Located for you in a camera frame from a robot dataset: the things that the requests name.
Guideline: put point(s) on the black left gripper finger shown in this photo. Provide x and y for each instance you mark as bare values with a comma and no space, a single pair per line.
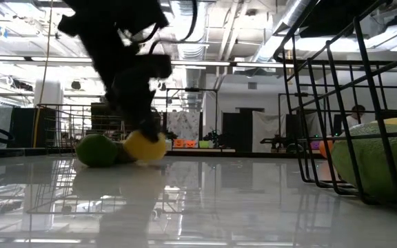
121,110
149,127

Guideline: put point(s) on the green lime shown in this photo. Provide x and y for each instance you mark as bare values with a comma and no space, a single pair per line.
376,168
95,151

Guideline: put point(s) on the orange fruit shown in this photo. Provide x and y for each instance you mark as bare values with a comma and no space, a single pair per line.
326,149

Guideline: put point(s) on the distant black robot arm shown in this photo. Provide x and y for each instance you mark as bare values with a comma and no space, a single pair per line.
214,137

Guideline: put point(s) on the black equipment box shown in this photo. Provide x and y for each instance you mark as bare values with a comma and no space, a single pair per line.
96,117

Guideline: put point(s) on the orange pumpkin bucket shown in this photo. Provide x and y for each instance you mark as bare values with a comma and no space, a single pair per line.
178,143
190,144

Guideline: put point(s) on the green bucket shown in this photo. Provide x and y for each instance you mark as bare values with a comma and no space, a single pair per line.
204,144

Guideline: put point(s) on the white tower fan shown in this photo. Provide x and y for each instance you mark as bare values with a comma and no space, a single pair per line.
48,96

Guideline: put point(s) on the black storage cabinet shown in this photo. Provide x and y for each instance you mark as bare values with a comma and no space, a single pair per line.
22,127

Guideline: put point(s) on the white hanging sheet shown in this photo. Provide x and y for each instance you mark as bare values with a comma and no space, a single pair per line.
269,131

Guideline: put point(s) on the person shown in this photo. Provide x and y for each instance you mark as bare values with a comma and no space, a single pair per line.
351,120

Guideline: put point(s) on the small black monitor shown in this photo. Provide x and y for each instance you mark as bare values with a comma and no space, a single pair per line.
389,113

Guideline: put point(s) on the black metal frame stand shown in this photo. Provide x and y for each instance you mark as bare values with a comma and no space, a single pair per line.
216,103

